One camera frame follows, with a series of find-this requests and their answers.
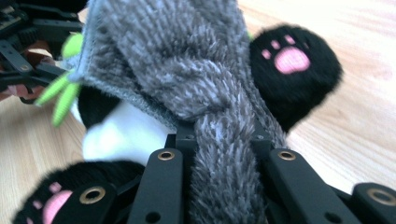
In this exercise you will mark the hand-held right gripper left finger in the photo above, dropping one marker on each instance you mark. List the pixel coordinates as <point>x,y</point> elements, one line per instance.
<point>183,137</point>

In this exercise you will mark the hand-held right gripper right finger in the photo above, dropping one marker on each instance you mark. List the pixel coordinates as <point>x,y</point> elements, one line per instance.
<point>263,138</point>

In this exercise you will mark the panda plush toy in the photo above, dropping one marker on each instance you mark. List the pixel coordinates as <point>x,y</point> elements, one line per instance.
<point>311,90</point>

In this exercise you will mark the grey fuzzy sock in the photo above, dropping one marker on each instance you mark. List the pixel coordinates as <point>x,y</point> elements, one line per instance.
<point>186,62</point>

